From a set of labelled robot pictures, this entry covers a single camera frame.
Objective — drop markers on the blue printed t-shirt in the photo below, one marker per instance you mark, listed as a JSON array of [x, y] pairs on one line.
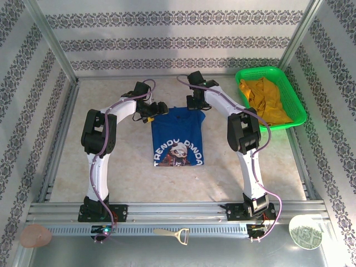
[[178, 130]]

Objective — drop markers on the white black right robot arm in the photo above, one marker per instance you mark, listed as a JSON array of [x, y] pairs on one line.
[[250, 172]]

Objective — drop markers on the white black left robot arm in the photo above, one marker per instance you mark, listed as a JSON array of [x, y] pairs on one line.
[[97, 178]]

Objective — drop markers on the yellow crumpled cloth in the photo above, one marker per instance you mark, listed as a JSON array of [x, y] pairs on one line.
[[265, 103]]

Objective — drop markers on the green plastic mesh basket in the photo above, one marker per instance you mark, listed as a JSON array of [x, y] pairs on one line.
[[293, 97]]

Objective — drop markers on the metal vegetable peeler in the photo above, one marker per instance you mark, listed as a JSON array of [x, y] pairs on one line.
[[167, 231]]

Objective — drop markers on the green patterned white bowl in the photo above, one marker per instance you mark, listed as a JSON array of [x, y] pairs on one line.
[[304, 233]]

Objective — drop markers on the long aluminium mounting rail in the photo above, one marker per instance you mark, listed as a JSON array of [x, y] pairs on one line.
[[178, 211]]

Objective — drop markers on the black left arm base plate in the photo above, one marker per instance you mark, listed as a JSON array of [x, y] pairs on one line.
[[121, 212]]

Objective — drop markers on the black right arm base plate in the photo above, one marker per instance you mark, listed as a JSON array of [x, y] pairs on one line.
[[232, 211]]

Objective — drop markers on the aluminium corner post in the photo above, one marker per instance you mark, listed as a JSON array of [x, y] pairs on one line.
[[301, 33], [52, 39]]

